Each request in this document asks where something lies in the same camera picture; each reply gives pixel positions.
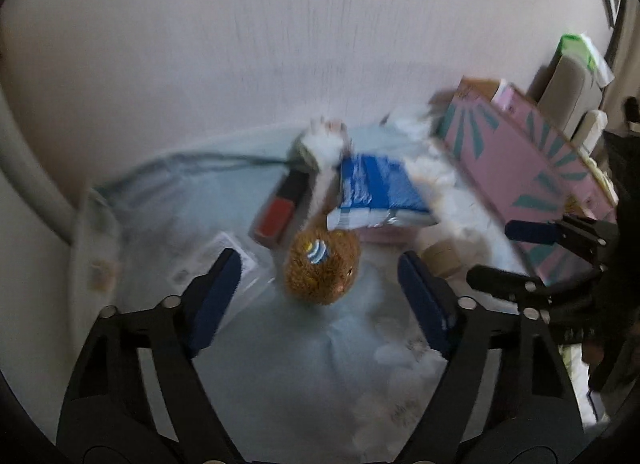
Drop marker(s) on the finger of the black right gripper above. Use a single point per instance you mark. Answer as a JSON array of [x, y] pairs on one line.
[[504, 285], [571, 232]]

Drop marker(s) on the white cat paw toy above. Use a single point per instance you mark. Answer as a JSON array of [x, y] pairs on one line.
[[324, 144]]

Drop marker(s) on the clear plastic package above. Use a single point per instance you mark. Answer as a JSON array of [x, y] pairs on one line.
[[244, 256]]

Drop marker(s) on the pink patterned cardboard box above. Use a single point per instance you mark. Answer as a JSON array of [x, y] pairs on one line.
[[521, 165]]

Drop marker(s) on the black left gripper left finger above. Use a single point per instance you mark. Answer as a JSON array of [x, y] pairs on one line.
[[135, 396]]

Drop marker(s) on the blue wet wipes pack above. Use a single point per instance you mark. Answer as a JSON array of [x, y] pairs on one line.
[[376, 192]]

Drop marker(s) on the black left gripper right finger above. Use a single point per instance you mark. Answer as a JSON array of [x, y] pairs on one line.
[[504, 395]]

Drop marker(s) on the green white tissue pack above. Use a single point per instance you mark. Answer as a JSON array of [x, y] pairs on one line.
[[581, 47]]

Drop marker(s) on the white pillow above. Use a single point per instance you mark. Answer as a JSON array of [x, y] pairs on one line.
[[589, 131]]

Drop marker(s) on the brown hedgehog plush toy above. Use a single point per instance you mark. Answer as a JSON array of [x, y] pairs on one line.
[[322, 265]]

